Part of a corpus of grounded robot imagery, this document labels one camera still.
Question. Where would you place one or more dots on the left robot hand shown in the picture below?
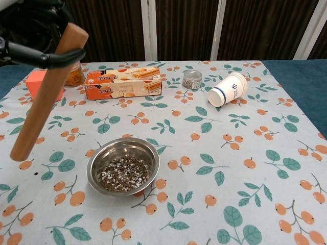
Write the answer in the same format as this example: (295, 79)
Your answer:
(28, 52)

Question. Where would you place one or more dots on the wooden rolling pin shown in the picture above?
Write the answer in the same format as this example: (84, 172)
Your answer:
(43, 99)

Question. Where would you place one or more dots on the stainless steel bowl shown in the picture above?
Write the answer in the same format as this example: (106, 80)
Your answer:
(122, 149)

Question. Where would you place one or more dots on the brown and white mixed grains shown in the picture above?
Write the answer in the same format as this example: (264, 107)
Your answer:
(122, 174)

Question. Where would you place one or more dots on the orange cube block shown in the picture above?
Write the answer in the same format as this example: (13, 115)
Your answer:
(34, 81)

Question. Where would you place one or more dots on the clear jar of rubber bands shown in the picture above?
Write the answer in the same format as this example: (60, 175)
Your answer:
(75, 75)

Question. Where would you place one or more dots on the dark pleated curtain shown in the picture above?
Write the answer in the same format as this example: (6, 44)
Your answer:
(115, 28)

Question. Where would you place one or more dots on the orange biscuit roll box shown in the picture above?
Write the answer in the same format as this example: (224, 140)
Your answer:
(120, 88)

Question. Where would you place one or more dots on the small clear jar of pins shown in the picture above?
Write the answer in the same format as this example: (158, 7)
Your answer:
(192, 80)

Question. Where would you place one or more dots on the floral fruit print tablecloth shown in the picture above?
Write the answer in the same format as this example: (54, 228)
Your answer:
(204, 143)

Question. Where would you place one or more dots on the white paper cup blue logo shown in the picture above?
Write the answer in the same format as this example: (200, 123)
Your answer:
(232, 88)

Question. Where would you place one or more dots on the white frame post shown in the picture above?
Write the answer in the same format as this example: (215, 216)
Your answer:
(218, 28)
(149, 28)
(310, 28)

